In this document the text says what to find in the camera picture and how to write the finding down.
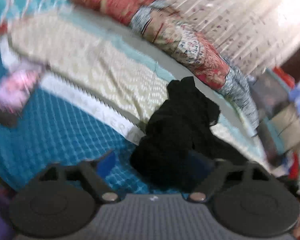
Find black pants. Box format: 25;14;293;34
129;77;247;192

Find beige leaf pattern curtain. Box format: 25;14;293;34
165;0;300;75

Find patterned bedsheet teal cream grey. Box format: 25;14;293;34
0;4;273;196

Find red floral patchwork quilt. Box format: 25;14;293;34
71;0;259;131

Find smartphone with lit screen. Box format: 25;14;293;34
0;61;48;127

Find stacked bags and boxes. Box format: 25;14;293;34
250;69;300;189

